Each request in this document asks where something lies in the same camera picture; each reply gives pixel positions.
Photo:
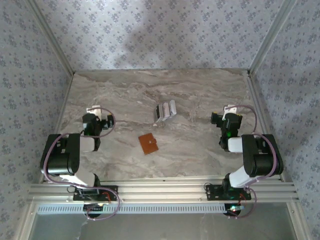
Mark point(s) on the brown leather card holder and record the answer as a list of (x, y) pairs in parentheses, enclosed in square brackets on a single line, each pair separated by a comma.
[(148, 144)]

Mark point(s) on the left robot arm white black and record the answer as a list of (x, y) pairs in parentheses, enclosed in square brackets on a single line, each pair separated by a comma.
[(60, 160)]

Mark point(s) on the white credit card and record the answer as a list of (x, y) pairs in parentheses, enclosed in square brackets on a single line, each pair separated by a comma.
[(165, 110), (172, 107)]

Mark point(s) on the dark credit card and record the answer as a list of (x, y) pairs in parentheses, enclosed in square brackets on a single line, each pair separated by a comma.
[(158, 111)]

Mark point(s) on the black controller board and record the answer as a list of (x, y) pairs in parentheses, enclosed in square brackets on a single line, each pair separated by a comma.
[(93, 208), (233, 210)]

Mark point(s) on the aluminium table side rail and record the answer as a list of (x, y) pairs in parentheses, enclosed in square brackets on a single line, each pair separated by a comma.
[(65, 100), (257, 100)]

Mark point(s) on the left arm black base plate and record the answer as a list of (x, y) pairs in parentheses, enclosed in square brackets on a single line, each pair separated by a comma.
[(113, 190)]

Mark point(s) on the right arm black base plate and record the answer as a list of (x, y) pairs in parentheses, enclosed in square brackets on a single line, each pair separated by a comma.
[(212, 192)]

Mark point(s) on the aluminium extrusion rail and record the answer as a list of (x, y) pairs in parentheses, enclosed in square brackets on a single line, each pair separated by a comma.
[(162, 190)]

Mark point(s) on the aluminium frame post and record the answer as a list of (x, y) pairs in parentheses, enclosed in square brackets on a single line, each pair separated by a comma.
[(272, 37), (53, 37)]

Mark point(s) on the aluminium frame leg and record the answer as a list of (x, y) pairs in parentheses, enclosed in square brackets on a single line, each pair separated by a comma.
[(25, 221), (298, 221)]

